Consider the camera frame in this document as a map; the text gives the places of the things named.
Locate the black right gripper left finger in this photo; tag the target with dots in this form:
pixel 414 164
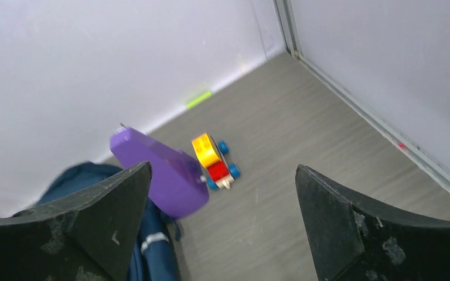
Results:
pixel 87 235

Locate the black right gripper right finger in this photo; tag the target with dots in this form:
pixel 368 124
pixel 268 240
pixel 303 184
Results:
pixel 355 237

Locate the navy blue backpack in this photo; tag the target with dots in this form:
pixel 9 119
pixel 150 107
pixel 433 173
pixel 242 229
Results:
pixel 153 257

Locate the purple metronome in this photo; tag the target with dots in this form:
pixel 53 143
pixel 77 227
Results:
pixel 178 187

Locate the toy block car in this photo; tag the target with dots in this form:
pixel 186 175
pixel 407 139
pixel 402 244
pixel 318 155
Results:
pixel 212 157

